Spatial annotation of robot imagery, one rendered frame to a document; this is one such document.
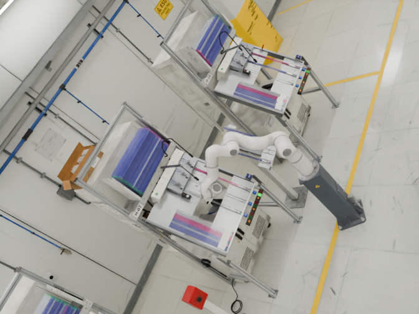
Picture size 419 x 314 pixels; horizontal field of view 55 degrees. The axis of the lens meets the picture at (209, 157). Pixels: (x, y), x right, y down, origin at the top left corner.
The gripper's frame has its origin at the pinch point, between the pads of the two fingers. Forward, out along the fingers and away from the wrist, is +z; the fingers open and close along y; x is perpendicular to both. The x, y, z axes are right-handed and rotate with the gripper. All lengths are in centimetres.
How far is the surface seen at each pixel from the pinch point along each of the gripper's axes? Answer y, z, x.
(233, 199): -9.5, -1.8, 19.0
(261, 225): -19, 54, 62
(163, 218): 29.5, 6.5, -26.8
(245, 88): -122, 4, -12
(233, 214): 3.3, -2.6, 24.0
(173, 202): 14.0, 6.1, -25.1
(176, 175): -7.5, 1.4, -33.0
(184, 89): -107, 32, -67
